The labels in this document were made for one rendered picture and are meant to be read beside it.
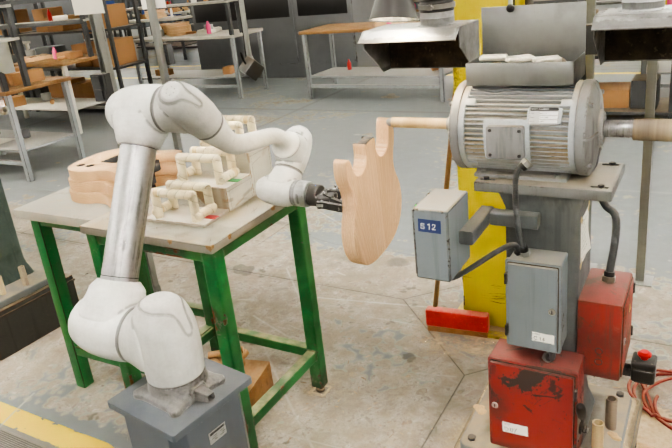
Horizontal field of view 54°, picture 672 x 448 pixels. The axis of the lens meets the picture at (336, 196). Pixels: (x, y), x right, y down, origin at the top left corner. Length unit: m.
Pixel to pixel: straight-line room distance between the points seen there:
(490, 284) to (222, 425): 1.68
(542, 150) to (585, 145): 0.11
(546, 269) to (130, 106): 1.20
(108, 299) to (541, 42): 1.35
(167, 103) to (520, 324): 1.13
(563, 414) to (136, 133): 1.41
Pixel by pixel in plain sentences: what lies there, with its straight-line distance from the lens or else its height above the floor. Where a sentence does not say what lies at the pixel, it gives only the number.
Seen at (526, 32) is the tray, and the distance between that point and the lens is 1.93.
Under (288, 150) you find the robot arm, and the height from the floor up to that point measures 1.15.
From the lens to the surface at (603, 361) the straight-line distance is 2.03.
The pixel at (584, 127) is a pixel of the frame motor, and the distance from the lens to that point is 1.74.
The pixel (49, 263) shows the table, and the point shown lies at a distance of 3.09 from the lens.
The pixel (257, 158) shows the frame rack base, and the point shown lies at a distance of 2.50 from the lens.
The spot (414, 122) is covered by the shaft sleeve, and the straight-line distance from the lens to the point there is 1.99.
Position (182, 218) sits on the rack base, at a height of 0.94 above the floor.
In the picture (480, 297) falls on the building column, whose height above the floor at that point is 0.17.
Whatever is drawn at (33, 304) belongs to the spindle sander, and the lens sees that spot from 3.85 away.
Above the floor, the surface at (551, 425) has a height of 0.44.
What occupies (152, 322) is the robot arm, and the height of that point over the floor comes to 0.94.
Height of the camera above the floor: 1.74
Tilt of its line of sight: 20 degrees down
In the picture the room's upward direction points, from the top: 6 degrees counter-clockwise
